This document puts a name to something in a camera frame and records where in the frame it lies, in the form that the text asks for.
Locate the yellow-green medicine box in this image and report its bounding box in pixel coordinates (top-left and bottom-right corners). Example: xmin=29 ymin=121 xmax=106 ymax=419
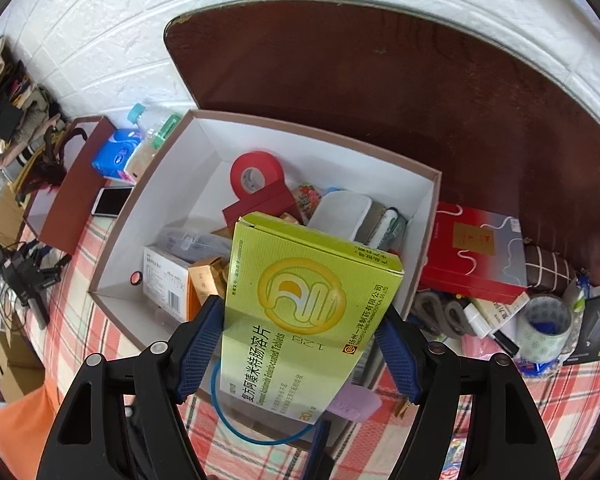
xmin=219 ymin=212 xmax=404 ymax=425

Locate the red checkered tablecloth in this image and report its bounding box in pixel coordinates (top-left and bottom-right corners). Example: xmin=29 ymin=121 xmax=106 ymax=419
xmin=27 ymin=218 xmax=600 ymax=479

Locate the clear patterned tape roll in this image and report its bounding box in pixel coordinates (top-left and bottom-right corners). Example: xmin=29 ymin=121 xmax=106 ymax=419
xmin=516 ymin=295 xmax=572 ymax=364

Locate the black charger box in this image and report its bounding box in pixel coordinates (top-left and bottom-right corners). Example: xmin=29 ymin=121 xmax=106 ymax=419
xmin=564 ymin=296 xmax=600 ymax=366

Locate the white orange medicine box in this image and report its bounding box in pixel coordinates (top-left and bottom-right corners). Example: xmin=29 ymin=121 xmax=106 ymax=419
xmin=142 ymin=245 xmax=200 ymax=322

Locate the red gift box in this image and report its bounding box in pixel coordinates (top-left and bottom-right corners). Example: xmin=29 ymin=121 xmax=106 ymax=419
xmin=419 ymin=203 xmax=528 ymax=304

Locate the large cardboard storage box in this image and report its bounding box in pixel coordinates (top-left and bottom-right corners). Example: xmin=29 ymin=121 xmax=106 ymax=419
xmin=90 ymin=112 xmax=441 ymax=448

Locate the brown open side box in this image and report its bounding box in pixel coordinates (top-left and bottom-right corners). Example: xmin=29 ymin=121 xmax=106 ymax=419
xmin=26 ymin=116 xmax=114 ymax=255

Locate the white smartphone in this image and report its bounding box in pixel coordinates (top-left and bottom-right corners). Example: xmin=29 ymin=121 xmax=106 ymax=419
xmin=91 ymin=186 xmax=133 ymax=218

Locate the blue tissue pack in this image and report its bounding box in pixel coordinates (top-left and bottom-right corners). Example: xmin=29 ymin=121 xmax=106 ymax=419
xmin=92 ymin=129 xmax=143 ymax=182

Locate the red tape roll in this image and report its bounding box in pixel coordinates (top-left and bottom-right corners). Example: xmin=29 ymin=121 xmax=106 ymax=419
xmin=230 ymin=151 xmax=285 ymax=198

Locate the plastic water bottle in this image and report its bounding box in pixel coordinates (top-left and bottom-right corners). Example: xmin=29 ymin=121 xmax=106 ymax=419
xmin=124 ymin=103 xmax=182 ymax=183

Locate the dark red wooden chair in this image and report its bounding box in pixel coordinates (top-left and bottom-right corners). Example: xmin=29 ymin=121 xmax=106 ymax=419
xmin=163 ymin=0 xmax=600 ymax=284

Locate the pile of clothes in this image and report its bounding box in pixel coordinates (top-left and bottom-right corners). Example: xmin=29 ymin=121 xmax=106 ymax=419
xmin=0 ymin=36 xmax=73 ymax=204

